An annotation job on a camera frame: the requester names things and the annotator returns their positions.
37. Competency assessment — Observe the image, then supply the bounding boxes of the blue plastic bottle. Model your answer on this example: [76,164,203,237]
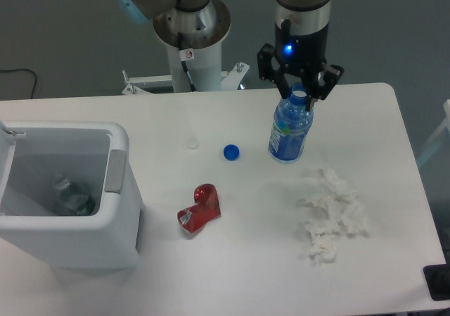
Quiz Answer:
[268,82,314,163]

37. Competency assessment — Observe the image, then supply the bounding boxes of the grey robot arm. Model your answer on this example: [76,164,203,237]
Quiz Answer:
[117,0,344,108]

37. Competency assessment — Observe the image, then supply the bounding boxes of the black device at table edge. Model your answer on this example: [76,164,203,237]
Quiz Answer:
[423,264,449,301]

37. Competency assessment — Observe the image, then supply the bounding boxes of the black cable on floor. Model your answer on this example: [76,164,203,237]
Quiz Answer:
[0,68,38,101]

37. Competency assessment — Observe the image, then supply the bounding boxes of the green bottle in trash can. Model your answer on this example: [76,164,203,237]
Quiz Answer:
[52,172,96,216]

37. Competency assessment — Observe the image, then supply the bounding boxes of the crushed red can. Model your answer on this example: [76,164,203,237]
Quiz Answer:
[176,183,221,239]

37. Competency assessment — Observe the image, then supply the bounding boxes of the blue bottle cap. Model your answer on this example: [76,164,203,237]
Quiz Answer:
[223,144,240,161]

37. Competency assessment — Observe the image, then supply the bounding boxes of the crumpled white tissue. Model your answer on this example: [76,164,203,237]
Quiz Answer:
[297,168,369,265]

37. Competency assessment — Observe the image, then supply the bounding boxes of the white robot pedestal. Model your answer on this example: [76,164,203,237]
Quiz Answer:
[122,0,250,94]

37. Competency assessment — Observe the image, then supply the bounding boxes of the white chair frame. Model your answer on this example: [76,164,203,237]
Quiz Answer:
[416,99,449,169]

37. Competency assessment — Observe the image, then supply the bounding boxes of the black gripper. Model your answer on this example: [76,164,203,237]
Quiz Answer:
[257,18,345,110]

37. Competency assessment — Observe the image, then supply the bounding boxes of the white trash can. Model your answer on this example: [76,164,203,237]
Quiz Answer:
[1,121,145,269]

